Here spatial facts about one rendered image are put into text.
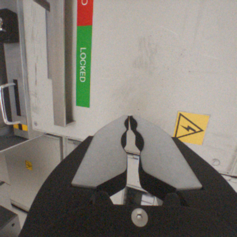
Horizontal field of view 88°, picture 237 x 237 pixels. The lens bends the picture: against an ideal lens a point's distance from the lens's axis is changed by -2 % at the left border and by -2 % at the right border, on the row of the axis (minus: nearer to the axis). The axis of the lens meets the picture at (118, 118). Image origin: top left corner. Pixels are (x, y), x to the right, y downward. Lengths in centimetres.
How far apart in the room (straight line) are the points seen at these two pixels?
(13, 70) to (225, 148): 49
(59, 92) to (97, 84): 8
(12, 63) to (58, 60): 17
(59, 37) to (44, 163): 72
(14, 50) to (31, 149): 61
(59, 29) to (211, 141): 33
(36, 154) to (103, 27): 76
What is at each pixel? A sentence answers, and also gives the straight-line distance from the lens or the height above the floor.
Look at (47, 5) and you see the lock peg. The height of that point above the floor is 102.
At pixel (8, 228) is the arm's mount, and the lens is 61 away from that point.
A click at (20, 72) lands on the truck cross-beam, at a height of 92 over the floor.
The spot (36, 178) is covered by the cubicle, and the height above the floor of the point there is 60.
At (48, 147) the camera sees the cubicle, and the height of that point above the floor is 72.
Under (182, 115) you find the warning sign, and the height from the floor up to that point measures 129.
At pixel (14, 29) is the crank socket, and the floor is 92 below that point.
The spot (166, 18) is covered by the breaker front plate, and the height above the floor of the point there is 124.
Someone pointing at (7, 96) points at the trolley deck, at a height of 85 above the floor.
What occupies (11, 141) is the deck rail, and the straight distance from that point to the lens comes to 44.
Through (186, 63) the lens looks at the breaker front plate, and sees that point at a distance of 25.
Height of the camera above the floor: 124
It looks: 16 degrees down
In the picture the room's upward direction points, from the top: 99 degrees clockwise
